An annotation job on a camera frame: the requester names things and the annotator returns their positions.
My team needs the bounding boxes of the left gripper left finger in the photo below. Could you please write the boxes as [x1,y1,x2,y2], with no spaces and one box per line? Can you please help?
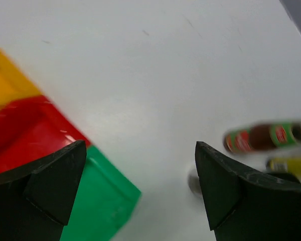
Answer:
[0,141,86,240]

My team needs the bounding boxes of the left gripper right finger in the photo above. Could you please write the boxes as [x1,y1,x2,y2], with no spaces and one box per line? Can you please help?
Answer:
[195,142,301,240]

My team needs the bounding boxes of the white lid sauce jar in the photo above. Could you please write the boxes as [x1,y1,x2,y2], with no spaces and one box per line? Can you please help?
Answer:
[187,169,203,199]

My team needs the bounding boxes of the green label sauce bottle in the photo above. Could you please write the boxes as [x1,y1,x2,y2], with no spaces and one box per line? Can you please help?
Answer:
[223,120,301,154]

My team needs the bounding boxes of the yellow label small bottle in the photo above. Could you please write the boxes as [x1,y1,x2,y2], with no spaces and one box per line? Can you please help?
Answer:
[266,157,301,177]

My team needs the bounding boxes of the green plastic bin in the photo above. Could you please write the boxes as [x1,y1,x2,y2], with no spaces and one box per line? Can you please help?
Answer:
[61,146,141,241]

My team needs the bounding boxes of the red plastic bin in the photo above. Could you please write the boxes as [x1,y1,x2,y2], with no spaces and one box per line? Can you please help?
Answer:
[0,95,91,173]

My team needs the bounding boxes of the yellow plastic bin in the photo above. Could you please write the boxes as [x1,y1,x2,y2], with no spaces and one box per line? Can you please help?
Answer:
[0,49,42,110]

